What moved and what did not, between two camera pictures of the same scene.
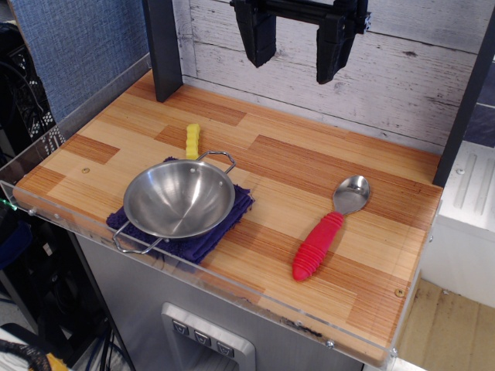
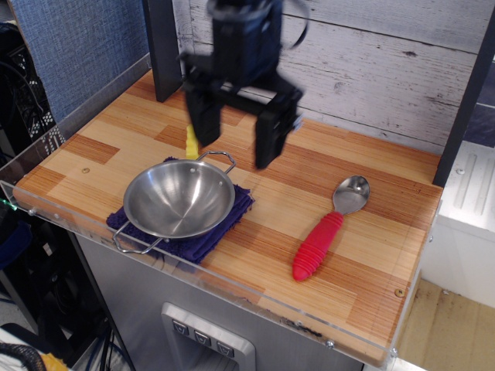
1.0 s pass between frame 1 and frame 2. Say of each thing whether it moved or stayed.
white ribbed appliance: stayed
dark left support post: stayed
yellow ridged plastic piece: stayed
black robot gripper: moved
